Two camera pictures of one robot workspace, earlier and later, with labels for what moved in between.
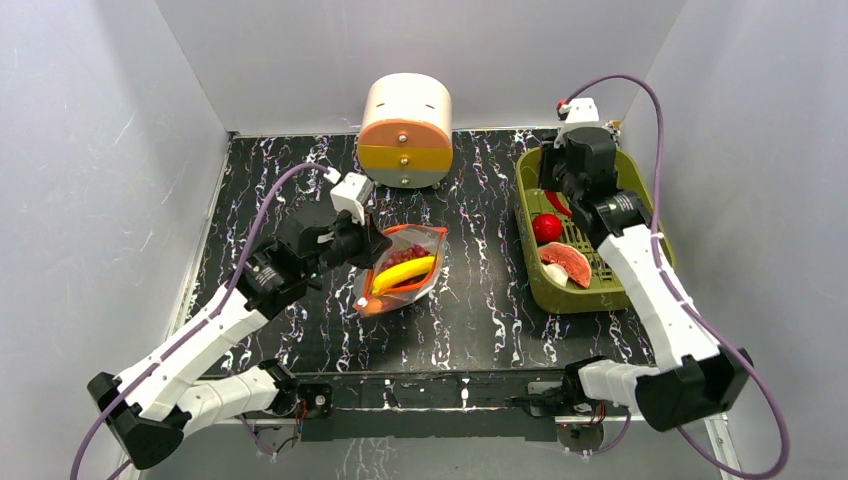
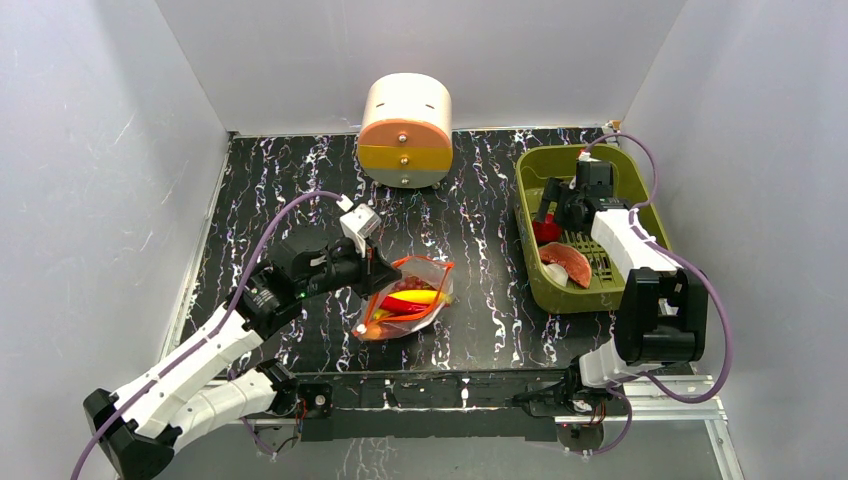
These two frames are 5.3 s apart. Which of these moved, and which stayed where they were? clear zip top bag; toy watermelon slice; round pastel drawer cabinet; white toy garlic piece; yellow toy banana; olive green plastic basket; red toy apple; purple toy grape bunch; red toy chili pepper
Moved: red toy chili pepper; clear zip top bag; purple toy grape bunch; yellow toy banana
Stayed: toy watermelon slice; white toy garlic piece; round pastel drawer cabinet; olive green plastic basket; red toy apple
